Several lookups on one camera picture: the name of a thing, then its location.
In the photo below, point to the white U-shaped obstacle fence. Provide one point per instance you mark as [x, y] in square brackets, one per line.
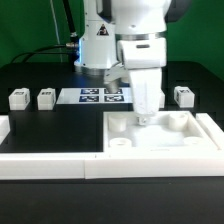
[101, 165]

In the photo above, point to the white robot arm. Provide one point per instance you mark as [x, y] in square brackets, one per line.
[109, 21]

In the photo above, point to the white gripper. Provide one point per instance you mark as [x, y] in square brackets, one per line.
[144, 60]

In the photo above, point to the white marker sheet with tags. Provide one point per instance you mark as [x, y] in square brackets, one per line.
[93, 96]

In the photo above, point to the white square table top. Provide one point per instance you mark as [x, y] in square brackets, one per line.
[166, 131]

